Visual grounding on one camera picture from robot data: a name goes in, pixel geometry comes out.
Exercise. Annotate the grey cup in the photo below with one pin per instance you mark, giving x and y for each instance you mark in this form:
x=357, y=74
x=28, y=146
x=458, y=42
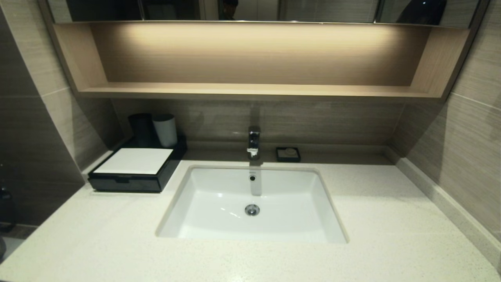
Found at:
x=166, y=131

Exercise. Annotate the black amenity tray with drawer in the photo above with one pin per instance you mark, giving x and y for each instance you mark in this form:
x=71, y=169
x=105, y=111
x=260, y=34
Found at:
x=174, y=160

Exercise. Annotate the chrome faucet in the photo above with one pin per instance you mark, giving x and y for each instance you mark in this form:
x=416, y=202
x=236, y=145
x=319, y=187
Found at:
x=253, y=141

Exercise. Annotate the black soap dish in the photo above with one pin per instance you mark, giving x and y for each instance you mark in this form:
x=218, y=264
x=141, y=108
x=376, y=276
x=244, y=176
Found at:
x=280, y=158

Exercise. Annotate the round white soap bar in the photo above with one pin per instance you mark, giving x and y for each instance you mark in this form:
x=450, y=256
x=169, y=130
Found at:
x=290, y=151

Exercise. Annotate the chrome sink drain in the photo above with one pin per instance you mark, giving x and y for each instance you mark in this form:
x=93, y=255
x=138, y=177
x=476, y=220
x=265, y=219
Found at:
x=252, y=210

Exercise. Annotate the white sink basin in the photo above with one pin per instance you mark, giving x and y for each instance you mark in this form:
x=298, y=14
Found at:
x=211, y=203

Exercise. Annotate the black cup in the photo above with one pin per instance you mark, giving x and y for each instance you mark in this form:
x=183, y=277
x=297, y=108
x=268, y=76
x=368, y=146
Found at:
x=141, y=129

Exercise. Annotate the mirror cabinet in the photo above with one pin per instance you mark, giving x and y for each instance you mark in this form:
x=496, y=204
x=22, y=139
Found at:
x=313, y=9

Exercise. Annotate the wooden wall shelf niche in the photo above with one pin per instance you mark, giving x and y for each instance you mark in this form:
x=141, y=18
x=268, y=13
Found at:
x=250, y=92

